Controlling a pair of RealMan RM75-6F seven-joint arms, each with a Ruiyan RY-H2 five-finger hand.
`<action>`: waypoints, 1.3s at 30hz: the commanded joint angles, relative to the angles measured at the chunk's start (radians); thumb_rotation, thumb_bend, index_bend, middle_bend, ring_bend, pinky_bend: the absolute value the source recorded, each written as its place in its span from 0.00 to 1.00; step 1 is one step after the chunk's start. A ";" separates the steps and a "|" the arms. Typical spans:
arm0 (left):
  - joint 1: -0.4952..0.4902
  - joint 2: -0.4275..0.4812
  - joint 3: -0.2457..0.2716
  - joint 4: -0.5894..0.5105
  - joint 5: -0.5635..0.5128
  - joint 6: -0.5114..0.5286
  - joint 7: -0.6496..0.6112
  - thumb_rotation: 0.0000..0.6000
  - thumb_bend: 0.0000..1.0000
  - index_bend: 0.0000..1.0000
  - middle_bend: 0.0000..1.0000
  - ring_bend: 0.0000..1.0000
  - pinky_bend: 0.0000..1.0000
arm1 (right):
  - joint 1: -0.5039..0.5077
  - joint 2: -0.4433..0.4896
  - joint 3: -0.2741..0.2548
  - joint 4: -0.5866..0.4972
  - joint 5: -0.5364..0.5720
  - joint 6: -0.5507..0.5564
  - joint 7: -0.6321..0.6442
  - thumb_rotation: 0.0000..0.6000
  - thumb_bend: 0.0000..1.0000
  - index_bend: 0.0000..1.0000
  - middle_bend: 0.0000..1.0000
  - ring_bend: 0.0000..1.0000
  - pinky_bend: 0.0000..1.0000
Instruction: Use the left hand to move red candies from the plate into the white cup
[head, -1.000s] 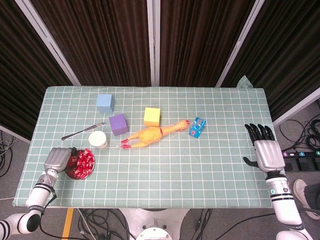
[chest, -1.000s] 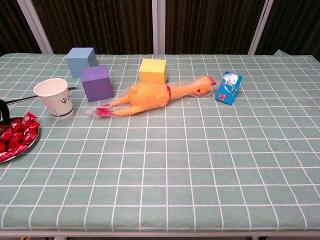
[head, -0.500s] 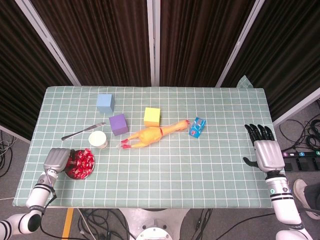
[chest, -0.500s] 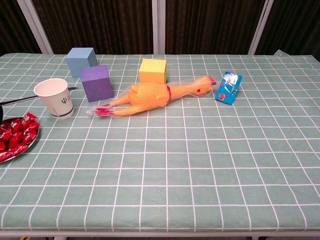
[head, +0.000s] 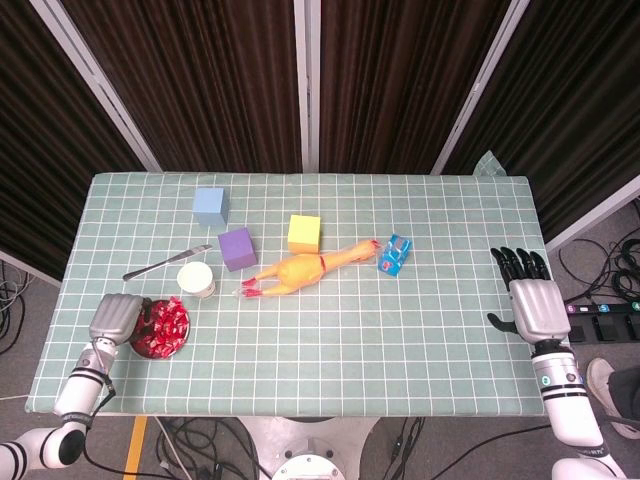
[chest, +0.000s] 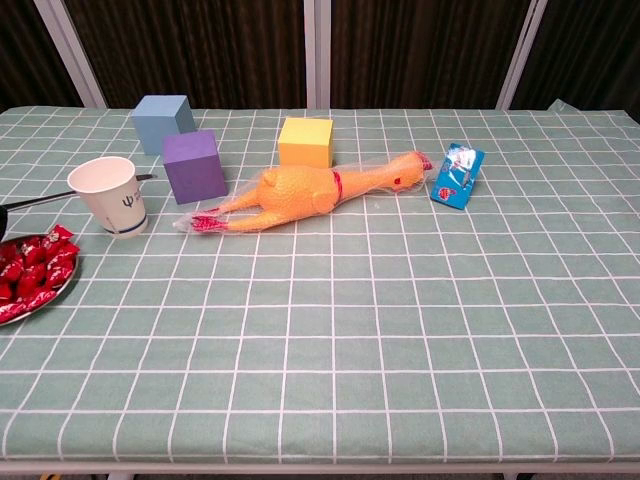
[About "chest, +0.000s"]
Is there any red candies heap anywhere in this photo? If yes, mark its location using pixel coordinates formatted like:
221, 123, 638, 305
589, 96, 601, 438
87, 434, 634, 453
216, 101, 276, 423
0, 224, 81, 324

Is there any round metal plate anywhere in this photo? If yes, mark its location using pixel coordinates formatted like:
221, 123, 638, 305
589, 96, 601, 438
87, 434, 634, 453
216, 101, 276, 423
0, 234, 80, 327

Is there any white paper cup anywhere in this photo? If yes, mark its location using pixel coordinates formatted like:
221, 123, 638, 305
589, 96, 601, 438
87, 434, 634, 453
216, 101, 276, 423
67, 156, 150, 240

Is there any metal butter knife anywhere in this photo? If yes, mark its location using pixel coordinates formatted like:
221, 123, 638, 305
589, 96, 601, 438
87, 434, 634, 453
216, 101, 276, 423
8, 172, 159, 211

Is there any light blue foam cube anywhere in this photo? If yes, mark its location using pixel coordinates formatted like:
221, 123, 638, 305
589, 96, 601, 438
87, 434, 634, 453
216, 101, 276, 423
131, 94, 197, 156

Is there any purple foam cube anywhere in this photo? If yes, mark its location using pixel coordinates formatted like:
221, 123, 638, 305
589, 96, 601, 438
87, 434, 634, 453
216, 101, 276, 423
162, 129, 230, 206

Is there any yellow rubber chicken toy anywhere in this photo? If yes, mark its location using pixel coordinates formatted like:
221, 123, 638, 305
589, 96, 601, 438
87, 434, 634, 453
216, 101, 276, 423
173, 149, 441, 236

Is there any yellow foam cube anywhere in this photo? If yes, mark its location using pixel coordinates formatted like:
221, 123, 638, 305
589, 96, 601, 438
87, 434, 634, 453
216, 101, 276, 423
277, 117, 335, 170

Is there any green checkered tablecloth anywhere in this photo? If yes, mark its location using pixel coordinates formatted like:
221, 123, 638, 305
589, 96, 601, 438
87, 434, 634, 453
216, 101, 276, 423
0, 99, 640, 465

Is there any blue snack packet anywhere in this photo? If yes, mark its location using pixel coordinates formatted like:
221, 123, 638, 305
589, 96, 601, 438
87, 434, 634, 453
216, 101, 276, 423
429, 142, 486, 210

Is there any dark partition screen white frame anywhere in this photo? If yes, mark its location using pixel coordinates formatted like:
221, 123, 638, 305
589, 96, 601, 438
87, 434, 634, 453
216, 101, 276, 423
0, 0, 640, 124

